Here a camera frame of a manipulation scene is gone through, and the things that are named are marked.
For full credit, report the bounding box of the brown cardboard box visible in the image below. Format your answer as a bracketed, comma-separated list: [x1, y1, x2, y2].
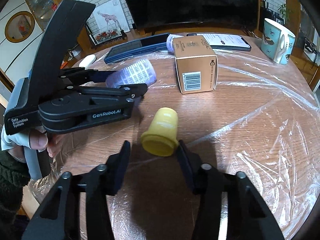
[174, 36, 218, 94]

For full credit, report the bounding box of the giraffe painting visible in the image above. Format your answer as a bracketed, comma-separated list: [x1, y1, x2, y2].
[93, 0, 130, 33]

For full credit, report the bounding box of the teal ceramic mug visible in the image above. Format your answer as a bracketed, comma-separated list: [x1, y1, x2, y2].
[261, 18, 296, 65]

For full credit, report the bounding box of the large black television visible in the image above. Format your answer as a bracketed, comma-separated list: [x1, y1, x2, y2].
[125, 0, 259, 30]

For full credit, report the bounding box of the yellow plastic cup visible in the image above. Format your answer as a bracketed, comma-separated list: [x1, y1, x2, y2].
[140, 107, 179, 157]

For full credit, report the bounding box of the person's left hand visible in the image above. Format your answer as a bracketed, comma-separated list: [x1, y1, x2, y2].
[28, 129, 66, 158]

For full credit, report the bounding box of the flower picture frame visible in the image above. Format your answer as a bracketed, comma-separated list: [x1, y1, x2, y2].
[85, 23, 127, 48]

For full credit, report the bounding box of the purple hair roller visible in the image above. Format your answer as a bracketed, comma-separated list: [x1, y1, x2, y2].
[105, 59, 157, 88]
[166, 34, 183, 53]

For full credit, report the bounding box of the white oval mouse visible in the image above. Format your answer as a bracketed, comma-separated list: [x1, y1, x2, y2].
[79, 54, 97, 68]

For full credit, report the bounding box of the small plant by window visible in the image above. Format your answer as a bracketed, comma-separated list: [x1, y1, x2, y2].
[278, 3, 291, 23]

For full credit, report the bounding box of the round framed wall picture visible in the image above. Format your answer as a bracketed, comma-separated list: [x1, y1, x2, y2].
[4, 11, 35, 43]

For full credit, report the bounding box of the dark blue long tray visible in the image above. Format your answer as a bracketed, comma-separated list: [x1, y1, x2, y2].
[104, 33, 169, 64]

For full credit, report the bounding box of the black smartphone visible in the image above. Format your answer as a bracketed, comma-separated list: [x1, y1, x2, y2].
[187, 33, 251, 51]

